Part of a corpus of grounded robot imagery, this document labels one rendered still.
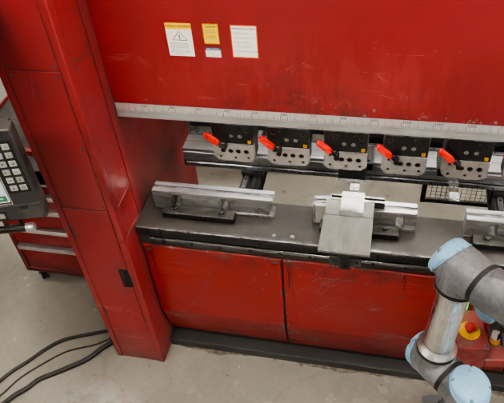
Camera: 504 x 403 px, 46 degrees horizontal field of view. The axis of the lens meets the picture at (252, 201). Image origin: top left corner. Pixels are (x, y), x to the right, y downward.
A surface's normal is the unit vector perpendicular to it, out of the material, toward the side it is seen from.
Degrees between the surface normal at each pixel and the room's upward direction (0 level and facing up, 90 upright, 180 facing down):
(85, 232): 90
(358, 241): 0
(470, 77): 90
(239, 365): 0
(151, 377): 0
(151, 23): 90
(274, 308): 90
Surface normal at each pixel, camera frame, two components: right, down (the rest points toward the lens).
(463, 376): 0.00, -0.64
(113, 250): -0.21, 0.69
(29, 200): 0.09, 0.68
